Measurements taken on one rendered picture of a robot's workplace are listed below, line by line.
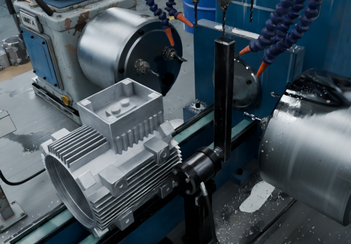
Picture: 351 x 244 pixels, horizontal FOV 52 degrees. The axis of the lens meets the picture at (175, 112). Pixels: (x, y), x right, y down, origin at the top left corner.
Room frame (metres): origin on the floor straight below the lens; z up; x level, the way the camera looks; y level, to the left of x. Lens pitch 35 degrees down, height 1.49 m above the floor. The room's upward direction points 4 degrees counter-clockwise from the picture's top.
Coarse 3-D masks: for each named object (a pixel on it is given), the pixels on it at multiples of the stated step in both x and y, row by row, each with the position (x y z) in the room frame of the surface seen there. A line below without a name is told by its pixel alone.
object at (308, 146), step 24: (312, 72) 0.56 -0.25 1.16; (288, 96) 0.51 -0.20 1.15; (312, 96) 0.50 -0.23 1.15; (336, 96) 0.48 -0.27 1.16; (264, 120) 0.55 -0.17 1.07; (288, 120) 0.48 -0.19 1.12; (312, 120) 0.46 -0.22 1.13; (336, 120) 0.44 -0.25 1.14; (264, 144) 0.48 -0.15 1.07; (288, 144) 0.45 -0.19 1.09; (312, 144) 0.43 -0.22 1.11; (336, 144) 0.41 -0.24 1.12; (264, 168) 0.47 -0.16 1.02; (288, 168) 0.44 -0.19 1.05; (312, 168) 0.41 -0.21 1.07; (336, 168) 0.39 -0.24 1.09; (288, 192) 0.44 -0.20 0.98; (312, 192) 0.40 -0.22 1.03; (336, 192) 0.38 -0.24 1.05; (336, 216) 0.38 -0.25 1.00
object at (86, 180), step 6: (162, 126) 0.53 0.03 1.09; (168, 126) 0.53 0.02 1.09; (162, 132) 0.53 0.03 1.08; (168, 132) 0.52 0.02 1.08; (42, 144) 0.50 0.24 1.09; (42, 150) 0.50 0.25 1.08; (48, 150) 0.49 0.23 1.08; (84, 174) 0.41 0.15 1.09; (90, 174) 0.42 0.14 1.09; (78, 180) 0.41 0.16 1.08; (84, 180) 0.41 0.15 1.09; (90, 180) 0.41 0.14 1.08; (84, 186) 0.40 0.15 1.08; (90, 186) 0.40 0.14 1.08; (60, 198) 0.49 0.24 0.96; (96, 228) 0.41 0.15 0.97; (96, 234) 0.40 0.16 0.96; (102, 234) 0.40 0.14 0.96
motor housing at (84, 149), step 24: (48, 144) 0.48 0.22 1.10; (72, 144) 0.47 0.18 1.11; (96, 144) 0.47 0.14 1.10; (48, 168) 0.51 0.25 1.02; (72, 168) 0.43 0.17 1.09; (96, 168) 0.44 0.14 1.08; (120, 168) 0.45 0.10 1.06; (144, 168) 0.47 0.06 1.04; (168, 168) 0.49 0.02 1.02; (72, 192) 0.50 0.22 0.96; (96, 192) 0.41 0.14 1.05; (144, 192) 0.45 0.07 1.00; (96, 216) 0.39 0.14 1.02
